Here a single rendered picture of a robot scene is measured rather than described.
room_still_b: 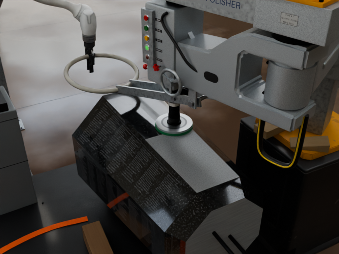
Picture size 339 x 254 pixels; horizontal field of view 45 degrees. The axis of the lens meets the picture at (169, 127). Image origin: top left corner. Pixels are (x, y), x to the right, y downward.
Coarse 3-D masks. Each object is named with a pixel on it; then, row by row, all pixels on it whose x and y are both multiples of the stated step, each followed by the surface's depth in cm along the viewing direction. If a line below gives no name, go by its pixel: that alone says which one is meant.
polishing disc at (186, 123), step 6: (180, 114) 243; (156, 120) 237; (162, 120) 237; (186, 120) 237; (156, 126) 233; (162, 126) 232; (168, 126) 232; (174, 126) 232; (180, 126) 232; (186, 126) 232; (168, 132) 228; (174, 132) 227; (180, 132) 228
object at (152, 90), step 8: (136, 80) 255; (120, 88) 250; (128, 88) 244; (136, 88) 239; (144, 88) 251; (152, 88) 246; (160, 88) 240; (144, 96) 236; (152, 96) 231; (160, 96) 226; (168, 96) 221; (184, 96) 212; (200, 96) 219; (192, 104) 205; (200, 104) 206
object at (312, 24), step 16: (176, 0) 183; (192, 0) 176; (208, 0) 170; (224, 0) 164; (240, 0) 159; (256, 0) 153; (272, 0) 148; (224, 16) 168; (240, 16) 162; (256, 16) 155; (272, 16) 151; (288, 16) 146; (304, 16) 142; (320, 16) 138; (336, 16) 138; (272, 32) 153; (288, 32) 149; (304, 32) 144; (320, 32) 140; (336, 32) 144
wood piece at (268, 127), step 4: (256, 124) 237; (268, 124) 237; (272, 124) 237; (256, 128) 237; (264, 128) 234; (268, 128) 234; (272, 128) 234; (276, 128) 234; (280, 128) 237; (256, 132) 238; (264, 132) 232; (268, 132) 231; (272, 132) 234; (276, 132) 236; (280, 132) 239; (264, 136) 233; (268, 136) 233; (272, 136) 236
